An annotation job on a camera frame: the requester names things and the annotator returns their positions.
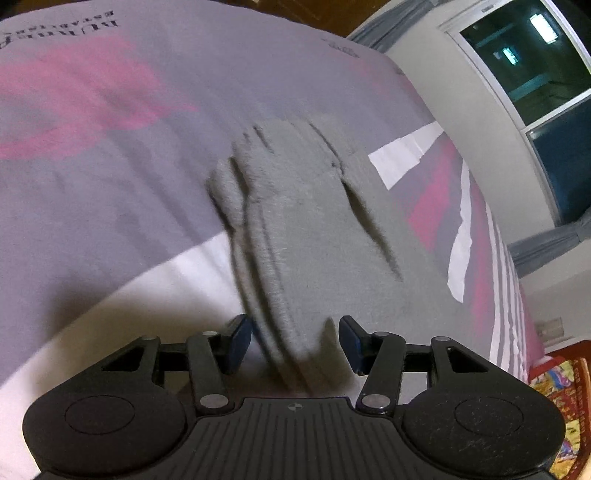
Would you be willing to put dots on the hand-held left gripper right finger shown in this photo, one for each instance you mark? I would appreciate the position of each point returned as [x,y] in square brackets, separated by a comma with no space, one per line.
[353,344]

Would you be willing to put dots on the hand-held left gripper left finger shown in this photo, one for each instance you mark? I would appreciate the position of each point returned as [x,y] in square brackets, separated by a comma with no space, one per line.
[240,344]

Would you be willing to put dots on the grey pants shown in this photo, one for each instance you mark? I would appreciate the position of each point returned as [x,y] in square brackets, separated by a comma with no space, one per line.
[314,240]

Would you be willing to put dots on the clear glass jar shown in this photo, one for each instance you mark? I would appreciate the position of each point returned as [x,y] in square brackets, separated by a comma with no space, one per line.
[550,330]

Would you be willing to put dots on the striped pink grey bed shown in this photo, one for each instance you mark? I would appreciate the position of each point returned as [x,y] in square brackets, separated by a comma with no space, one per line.
[115,184]

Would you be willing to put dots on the colourful printed cushion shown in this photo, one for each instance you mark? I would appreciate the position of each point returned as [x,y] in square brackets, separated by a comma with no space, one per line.
[565,406]

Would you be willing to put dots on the grey curtain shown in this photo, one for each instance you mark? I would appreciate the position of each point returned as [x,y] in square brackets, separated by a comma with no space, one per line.
[554,247]
[397,23]

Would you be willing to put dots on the white framed window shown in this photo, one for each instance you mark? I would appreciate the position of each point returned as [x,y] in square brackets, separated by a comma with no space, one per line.
[531,69]

